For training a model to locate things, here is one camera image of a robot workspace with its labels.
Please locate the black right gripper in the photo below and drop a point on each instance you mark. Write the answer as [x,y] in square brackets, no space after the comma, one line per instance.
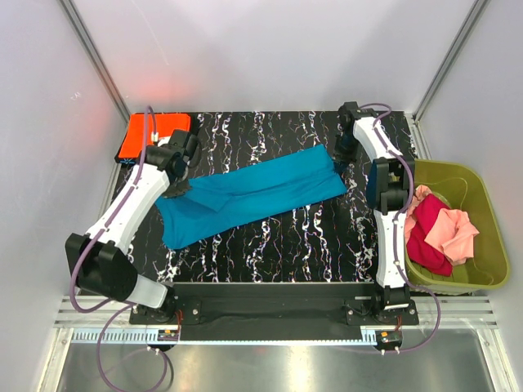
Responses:
[345,158]

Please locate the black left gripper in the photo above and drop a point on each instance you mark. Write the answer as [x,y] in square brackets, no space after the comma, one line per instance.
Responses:
[179,190]

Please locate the blue t shirt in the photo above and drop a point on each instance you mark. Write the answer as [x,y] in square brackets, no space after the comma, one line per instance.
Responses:
[219,202]

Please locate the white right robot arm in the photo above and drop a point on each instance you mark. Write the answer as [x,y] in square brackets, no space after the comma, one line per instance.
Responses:
[389,193]

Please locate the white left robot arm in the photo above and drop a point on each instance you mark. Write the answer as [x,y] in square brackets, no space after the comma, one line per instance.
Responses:
[98,260]

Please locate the folded orange t shirt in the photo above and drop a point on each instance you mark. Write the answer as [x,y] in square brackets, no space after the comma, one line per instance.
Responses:
[166,124]

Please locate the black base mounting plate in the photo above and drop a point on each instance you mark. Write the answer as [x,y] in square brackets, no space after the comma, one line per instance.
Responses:
[286,332]

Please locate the olive green plastic bin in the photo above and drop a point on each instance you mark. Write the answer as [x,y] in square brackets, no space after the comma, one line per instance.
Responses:
[463,188]

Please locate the pink t shirt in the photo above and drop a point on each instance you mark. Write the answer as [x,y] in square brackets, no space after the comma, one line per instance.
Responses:
[455,231]

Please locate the aluminium frame rail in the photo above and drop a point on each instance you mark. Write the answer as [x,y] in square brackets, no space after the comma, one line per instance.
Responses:
[449,311]

